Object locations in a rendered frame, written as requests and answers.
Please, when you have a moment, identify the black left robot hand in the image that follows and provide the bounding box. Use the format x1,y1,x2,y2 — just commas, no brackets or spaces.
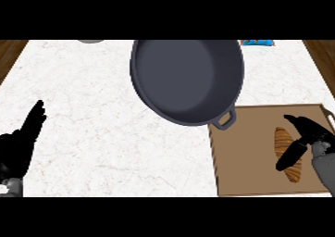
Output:
0,99,48,185

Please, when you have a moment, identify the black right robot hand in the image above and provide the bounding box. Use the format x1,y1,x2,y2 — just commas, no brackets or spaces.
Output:
274,114,335,172

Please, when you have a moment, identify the golden brown croissant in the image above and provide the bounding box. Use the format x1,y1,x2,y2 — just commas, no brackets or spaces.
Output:
272,126,305,183

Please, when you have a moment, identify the brown wooden tray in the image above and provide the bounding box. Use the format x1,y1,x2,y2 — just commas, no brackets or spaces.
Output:
206,103,335,198

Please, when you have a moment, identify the dark grey pot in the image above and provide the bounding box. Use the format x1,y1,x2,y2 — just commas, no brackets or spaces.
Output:
129,39,246,131

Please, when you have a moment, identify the blue packet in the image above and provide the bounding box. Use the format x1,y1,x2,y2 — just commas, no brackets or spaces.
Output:
238,39,275,47

